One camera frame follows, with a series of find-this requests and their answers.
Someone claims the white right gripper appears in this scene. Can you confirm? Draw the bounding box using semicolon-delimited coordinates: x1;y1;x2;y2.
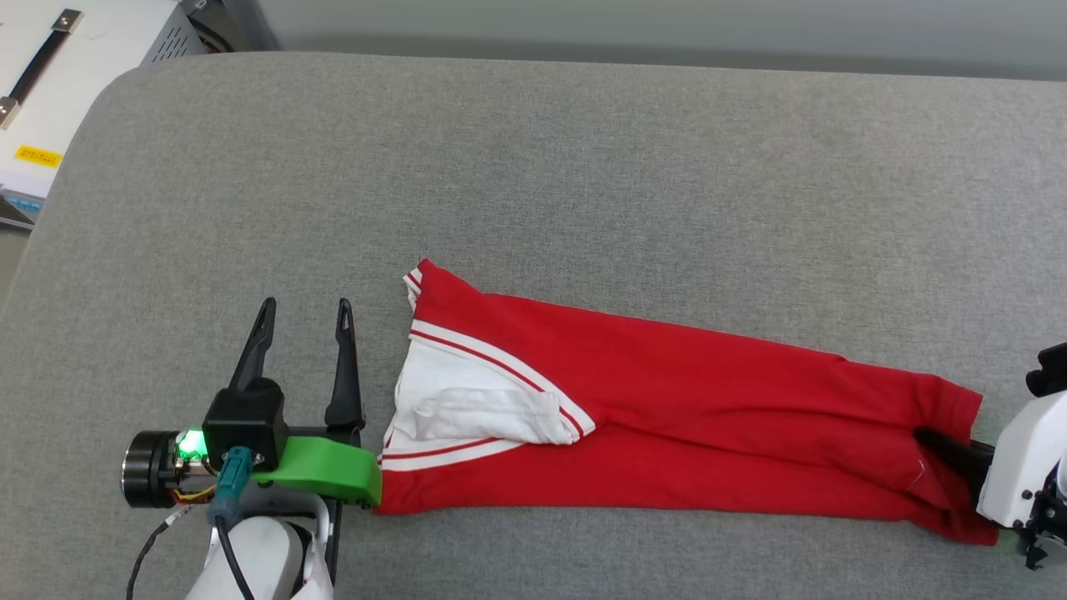
914;390;1067;530

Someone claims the red and white jersey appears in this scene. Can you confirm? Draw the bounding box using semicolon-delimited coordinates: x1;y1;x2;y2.
375;258;1001;548

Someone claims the black box handle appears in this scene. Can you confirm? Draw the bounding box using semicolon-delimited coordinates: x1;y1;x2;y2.
0;8;84;130

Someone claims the thin black tagged cable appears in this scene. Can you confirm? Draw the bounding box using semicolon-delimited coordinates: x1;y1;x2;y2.
125;504;194;600

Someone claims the white partition panel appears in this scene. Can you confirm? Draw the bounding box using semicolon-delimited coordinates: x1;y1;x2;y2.
250;0;1067;82

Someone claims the black cable teal connector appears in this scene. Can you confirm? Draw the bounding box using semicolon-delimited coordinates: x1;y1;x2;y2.
208;446;255;600

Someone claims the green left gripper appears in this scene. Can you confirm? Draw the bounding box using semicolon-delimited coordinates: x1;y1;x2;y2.
228;297;384;509

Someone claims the grey partition foot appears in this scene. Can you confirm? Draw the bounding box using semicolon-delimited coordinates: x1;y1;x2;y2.
218;0;281;53

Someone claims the white equipment box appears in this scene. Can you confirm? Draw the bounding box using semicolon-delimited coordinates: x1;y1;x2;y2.
0;0;209;226

